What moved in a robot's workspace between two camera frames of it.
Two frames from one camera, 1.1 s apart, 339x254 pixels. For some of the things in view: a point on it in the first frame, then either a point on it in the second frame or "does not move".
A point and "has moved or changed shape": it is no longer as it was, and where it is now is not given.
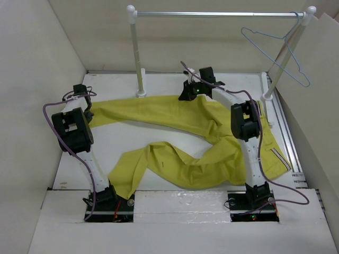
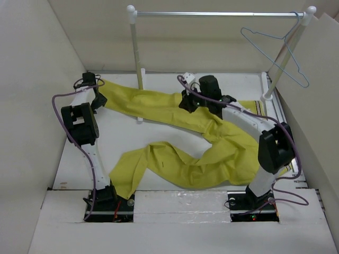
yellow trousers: x=215 y=165 has moved or changed shape
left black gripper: x=89 y=116 -> x=101 y=102
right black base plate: x=241 y=202 does not move
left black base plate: x=110 y=206 does not move
